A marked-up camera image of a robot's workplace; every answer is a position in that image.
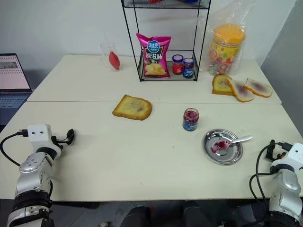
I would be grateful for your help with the red item on shelf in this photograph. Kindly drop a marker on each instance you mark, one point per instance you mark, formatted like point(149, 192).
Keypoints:
point(156, 1)

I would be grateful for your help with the orange-lid candy jar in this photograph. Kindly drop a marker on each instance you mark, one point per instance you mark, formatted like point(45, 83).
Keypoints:
point(226, 49)

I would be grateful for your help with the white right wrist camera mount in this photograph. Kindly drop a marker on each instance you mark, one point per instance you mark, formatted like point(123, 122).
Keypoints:
point(292, 156)

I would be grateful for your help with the toast slice with jam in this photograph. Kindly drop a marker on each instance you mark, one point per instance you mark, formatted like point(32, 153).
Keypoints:
point(132, 108)

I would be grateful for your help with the white bread slice with jam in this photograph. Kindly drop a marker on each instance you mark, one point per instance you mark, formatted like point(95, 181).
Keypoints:
point(242, 93)
point(259, 88)

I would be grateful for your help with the round metal plate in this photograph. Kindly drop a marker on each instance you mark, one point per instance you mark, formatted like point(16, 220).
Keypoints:
point(222, 156)

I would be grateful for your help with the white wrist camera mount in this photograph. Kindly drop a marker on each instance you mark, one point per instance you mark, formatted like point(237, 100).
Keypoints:
point(292, 156)
point(39, 137)

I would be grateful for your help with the open laptop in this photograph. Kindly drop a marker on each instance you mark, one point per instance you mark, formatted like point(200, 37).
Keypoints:
point(11, 78)

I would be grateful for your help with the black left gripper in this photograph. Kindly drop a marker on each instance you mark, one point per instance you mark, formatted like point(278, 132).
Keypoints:
point(59, 141)

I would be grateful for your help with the candy jar in plastic bag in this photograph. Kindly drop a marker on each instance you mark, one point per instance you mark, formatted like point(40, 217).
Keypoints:
point(236, 14)

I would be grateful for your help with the pink potato chips bag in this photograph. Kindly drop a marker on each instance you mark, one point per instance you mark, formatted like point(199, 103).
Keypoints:
point(155, 59)

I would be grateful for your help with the metal spoon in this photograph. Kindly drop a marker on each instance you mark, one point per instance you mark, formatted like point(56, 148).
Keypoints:
point(239, 140)

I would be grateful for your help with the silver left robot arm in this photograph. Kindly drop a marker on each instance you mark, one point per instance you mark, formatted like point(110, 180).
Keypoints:
point(30, 175)

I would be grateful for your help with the red object in cup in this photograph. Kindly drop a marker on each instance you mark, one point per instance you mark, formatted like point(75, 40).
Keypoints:
point(114, 60)

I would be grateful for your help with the blue item on shelf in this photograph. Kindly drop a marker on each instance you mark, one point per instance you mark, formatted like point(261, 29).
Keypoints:
point(190, 1)

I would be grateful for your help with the clear glass cup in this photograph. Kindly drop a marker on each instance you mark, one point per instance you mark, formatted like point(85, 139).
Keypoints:
point(106, 53)

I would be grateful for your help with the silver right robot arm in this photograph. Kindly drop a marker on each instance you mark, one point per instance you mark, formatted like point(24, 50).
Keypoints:
point(287, 189)

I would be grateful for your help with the open blue-label jam jar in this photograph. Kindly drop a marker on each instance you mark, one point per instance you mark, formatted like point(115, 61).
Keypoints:
point(190, 121)

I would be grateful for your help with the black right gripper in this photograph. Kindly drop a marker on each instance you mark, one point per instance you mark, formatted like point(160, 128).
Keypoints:
point(279, 154)

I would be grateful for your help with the closed blue-label jam jar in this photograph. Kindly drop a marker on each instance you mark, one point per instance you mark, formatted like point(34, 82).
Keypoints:
point(188, 69)

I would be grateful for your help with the red-label jam jar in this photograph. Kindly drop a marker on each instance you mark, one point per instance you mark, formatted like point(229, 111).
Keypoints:
point(177, 66)

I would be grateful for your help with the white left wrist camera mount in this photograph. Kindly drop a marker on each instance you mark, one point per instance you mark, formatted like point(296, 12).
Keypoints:
point(39, 137)

